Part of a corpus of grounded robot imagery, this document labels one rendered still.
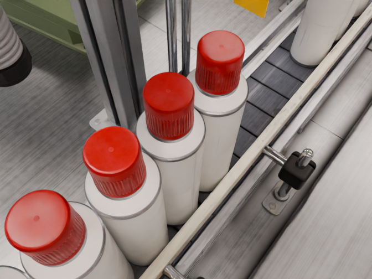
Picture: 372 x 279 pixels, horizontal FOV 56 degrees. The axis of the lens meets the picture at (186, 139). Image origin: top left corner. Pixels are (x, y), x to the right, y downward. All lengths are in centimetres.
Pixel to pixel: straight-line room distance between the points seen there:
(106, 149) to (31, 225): 5
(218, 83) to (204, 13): 43
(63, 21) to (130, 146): 41
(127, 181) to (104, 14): 18
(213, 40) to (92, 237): 15
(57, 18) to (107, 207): 41
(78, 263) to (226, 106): 15
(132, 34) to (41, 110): 23
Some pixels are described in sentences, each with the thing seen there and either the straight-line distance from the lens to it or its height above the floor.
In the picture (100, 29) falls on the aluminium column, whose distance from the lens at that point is 35.
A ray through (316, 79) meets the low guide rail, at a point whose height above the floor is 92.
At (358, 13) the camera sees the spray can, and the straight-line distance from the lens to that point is 64.
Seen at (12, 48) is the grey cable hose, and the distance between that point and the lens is 25.
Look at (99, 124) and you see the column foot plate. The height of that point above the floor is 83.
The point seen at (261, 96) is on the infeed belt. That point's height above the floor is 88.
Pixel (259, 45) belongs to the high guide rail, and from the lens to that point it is 43.
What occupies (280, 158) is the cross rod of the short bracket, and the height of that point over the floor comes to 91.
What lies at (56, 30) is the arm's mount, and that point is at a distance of 63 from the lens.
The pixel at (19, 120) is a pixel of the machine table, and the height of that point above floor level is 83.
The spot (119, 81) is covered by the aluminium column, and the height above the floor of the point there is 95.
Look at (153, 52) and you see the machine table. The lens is 60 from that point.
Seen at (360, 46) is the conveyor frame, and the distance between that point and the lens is 60.
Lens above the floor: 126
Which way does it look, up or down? 60 degrees down
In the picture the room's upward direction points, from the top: 1 degrees clockwise
